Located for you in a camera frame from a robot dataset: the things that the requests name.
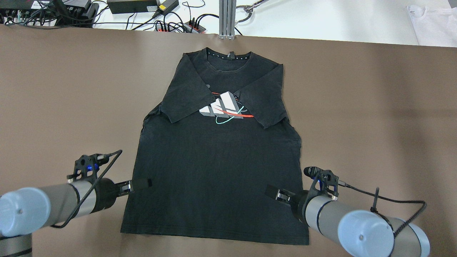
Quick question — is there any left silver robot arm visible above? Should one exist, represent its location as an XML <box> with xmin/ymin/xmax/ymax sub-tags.
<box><xmin>0</xmin><ymin>178</ymin><xmax>152</xmax><ymax>257</ymax></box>

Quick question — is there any black electronics box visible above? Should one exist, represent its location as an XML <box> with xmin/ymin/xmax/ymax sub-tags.
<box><xmin>0</xmin><ymin>0</ymin><xmax>100</xmax><ymax>27</ymax></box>

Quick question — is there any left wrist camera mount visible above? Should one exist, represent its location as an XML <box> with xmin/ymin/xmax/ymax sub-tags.
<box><xmin>66</xmin><ymin>153</ymin><xmax>110</xmax><ymax>184</ymax></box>

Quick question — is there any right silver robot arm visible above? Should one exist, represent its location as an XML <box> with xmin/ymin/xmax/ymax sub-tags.
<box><xmin>265</xmin><ymin>185</ymin><xmax>431</xmax><ymax>257</ymax></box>

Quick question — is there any aluminium frame post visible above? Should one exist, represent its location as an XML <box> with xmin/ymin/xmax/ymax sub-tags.
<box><xmin>219</xmin><ymin>0</ymin><xmax>236</xmax><ymax>40</ymax></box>

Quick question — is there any black printed t-shirt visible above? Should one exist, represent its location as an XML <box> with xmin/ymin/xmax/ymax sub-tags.
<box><xmin>120</xmin><ymin>48</ymin><xmax>310</xmax><ymax>245</ymax></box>

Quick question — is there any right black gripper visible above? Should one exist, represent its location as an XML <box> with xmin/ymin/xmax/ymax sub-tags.
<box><xmin>265</xmin><ymin>184</ymin><xmax>310</xmax><ymax>225</ymax></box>

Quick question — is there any black power adapter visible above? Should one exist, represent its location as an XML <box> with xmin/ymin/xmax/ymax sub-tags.
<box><xmin>106</xmin><ymin>0</ymin><xmax>160</xmax><ymax>14</ymax></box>

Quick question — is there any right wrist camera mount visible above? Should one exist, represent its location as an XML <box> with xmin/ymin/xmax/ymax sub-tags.
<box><xmin>303</xmin><ymin>166</ymin><xmax>339</xmax><ymax>201</ymax></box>

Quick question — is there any black red power strip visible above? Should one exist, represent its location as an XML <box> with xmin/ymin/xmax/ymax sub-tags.
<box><xmin>150</xmin><ymin>21</ymin><xmax>207</xmax><ymax>34</ymax></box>

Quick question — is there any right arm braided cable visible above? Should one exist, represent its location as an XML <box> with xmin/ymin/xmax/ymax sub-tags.
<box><xmin>337</xmin><ymin>180</ymin><xmax>427</xmax><ymax>238</ymax></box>

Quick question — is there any white folded cloth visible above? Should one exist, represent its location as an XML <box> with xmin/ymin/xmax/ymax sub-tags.
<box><xmin>406</xmin><ymin>5</ymin><xmax>457</xmax><ymax>47</ymax></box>

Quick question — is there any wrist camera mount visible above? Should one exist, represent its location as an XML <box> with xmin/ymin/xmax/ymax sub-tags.
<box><xmin>66</xmin><ymin>153</ymin><xmax>110</xmax><ymax>184</ymax></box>
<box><xmin>303</xmin><ymin>166</ymin><xmax>339</xmax><ymax>201</ymax></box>

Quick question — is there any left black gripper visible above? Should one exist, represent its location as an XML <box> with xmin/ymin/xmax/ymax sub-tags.
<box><xmin>94</xmin><ymin>178</ymin><xmax>152</xmax><ymax>212</ymax></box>

